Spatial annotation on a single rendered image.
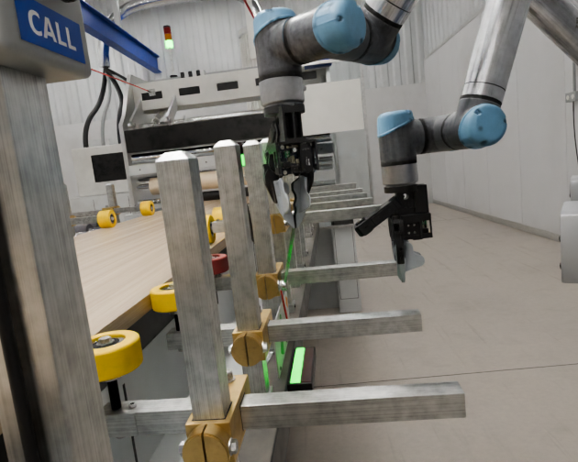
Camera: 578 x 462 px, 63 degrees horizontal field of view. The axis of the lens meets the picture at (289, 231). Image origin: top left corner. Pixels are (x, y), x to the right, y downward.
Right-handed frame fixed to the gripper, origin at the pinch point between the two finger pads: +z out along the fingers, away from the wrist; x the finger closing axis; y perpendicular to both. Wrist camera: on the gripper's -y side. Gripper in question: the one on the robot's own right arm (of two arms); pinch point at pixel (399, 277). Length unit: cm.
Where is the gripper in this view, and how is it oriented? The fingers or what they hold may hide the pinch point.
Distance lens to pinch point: 106.3
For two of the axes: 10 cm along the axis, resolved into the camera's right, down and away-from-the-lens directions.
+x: 0.9, -1.5, 9.8
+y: 9.9, -1.1, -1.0
